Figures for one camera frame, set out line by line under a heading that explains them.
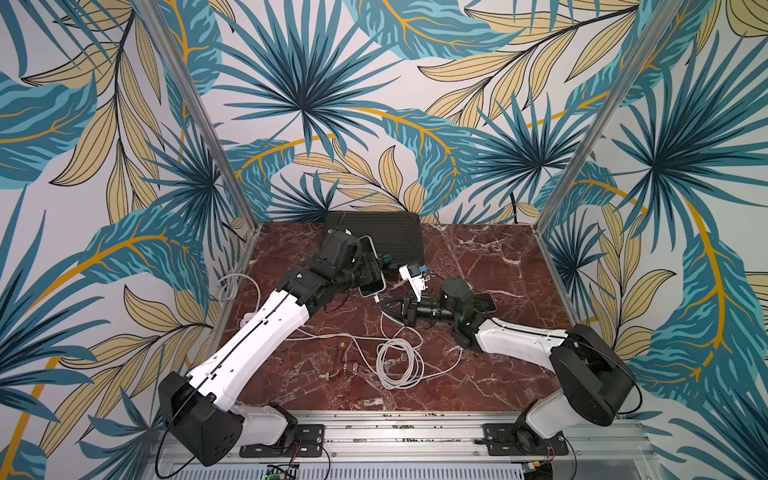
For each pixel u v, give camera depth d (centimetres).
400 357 87
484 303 101
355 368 82
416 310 69
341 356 86
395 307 71
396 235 109
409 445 74
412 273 70
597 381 44
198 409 37
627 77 79
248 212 115
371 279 65
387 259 98
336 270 54
